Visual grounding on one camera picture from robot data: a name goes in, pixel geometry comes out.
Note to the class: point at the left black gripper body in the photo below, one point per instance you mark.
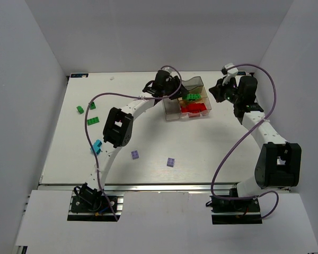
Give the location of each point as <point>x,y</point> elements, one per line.
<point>175,88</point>

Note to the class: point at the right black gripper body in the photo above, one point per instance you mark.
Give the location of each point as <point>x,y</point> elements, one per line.
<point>220,91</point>

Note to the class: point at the green lego plate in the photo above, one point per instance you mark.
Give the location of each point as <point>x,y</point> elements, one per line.
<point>192,97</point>

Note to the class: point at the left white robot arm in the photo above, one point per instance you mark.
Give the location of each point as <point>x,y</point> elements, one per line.
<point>118,128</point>

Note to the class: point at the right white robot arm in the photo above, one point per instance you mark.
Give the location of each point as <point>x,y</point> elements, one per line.
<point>279,161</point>

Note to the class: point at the dark smoked container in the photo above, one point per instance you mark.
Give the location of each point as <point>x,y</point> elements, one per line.
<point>194,85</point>

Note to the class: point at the clear front container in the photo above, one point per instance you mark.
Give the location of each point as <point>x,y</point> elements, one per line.
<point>204,100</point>

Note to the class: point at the clear long narrow container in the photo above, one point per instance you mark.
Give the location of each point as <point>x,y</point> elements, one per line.
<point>172,109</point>

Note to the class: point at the blue label right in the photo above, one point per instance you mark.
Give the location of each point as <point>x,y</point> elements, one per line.
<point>241,73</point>

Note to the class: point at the blue label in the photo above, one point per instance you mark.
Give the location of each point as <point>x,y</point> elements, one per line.
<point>241,73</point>
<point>79,75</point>

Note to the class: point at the purple lego centre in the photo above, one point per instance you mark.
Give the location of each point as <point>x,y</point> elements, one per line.
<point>170,162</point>

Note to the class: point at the purple lego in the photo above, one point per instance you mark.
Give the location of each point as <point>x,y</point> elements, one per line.
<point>170,162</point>
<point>135,154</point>

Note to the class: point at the green lego with triangle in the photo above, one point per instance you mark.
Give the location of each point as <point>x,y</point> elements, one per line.
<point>92,106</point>

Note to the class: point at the purple lego left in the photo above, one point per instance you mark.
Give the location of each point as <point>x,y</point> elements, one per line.
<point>135,154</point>

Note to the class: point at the green lego under red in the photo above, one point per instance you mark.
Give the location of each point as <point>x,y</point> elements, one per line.
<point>92,121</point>

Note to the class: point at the blue label left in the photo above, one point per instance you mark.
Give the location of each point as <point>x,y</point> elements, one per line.
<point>79,75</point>

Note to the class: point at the small green lego far left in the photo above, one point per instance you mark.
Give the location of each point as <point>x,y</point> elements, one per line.
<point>80,109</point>

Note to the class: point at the cyan lego brick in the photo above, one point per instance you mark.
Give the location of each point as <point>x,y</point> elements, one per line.
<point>96,147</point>

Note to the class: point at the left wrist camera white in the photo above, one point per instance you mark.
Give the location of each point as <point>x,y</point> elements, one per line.
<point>168,69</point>

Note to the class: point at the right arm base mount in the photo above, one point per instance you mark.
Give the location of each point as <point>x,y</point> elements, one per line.
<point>230,212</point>

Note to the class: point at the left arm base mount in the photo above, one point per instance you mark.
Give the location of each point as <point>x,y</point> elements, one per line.
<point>90,205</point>

